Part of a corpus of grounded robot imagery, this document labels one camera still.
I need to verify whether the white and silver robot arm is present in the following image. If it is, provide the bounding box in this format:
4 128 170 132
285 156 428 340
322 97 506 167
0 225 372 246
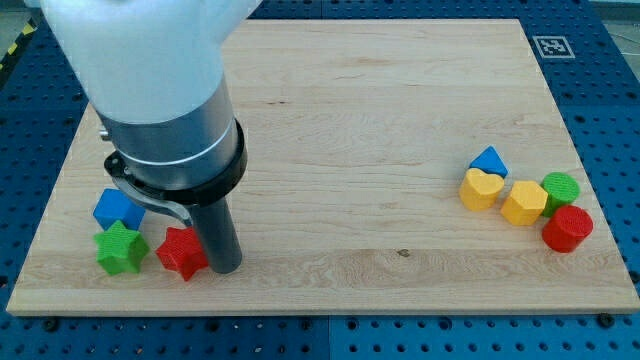
29 0 261 225

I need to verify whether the light wooden board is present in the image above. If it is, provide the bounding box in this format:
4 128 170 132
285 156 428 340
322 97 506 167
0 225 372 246
7 20 639 317

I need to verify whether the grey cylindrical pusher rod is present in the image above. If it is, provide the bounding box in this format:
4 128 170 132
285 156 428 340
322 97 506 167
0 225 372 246
189 198 242 274

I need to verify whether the red star block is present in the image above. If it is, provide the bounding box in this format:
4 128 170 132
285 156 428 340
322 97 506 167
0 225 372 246
155 227 208 281

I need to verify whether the yellow heart block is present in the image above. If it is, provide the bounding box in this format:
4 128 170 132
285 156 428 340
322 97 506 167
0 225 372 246
459 168 505 211

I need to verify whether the blue triangle block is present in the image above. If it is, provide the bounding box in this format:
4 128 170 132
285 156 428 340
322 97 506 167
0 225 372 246
469 145 509 178

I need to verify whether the blue cube block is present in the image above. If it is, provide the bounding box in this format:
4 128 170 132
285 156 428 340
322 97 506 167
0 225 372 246
93 188 145 230

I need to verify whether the yellow hexagon block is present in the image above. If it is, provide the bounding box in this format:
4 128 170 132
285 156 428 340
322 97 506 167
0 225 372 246
500 180 548 226

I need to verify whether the green star block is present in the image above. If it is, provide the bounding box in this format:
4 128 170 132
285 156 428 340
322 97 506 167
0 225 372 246
93 220 150 276

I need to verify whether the green cylinder block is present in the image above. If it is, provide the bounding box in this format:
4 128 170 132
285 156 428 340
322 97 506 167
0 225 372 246
541 172 581 217

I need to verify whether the red cylinder block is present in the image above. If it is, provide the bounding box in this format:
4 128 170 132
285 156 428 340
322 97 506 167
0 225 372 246
542 205 594 253

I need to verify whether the white fiducial marker tag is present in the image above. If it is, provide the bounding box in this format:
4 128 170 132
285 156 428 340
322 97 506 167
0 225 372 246
533 35 575 59

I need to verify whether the yellow black hazard tape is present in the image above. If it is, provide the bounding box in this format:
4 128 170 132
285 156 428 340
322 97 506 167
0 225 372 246
1 18 38 75

